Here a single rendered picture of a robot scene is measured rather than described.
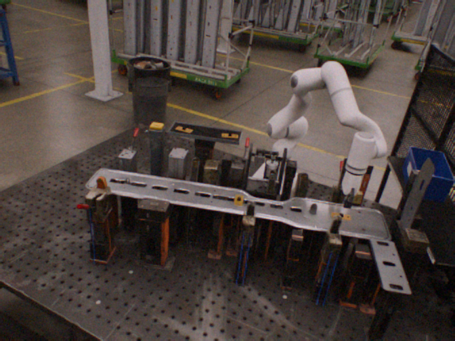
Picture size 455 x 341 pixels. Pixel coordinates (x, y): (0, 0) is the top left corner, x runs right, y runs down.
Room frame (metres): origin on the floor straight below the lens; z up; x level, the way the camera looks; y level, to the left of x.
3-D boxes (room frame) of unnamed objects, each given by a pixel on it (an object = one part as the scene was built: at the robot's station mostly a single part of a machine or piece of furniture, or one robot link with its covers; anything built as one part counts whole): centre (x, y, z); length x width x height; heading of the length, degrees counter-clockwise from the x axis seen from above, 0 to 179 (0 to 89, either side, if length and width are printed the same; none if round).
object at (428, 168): (1.43, -0.80, 1.17); 0.12 x 0.01 x 0.34; 175
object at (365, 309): (1.25, -0.67, 0.84); 0.11 x 0.06 x 0.29; 175
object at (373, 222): (1.50, -0.05, 1.00); 1.38 x 0.22 x 0.02; 85
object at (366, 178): (1.61, -0.65, 0.95); 0.03 x 0.01 x 0.50; 85
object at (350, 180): (1.47, -0.53, 1.20); 0.10 x 0.07 x 0.11; 175
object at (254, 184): (1.70, -0.19, 0.94); 0.18 x 0.13 x 0.49; 85
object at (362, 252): (1.27, -0.59, 0.84); 0.11 x 0.10 x 0.28; 175
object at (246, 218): (1.33, -0.11, 0.87); 0.12 x 0.09 x 0.35; 175
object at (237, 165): (1.71, -0.06, 0.89); 0.13 x 0.11 x 0.38; 175
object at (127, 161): (1.72, 0.50, 0.88); 0.11 x 0.10 x 0.36; 175
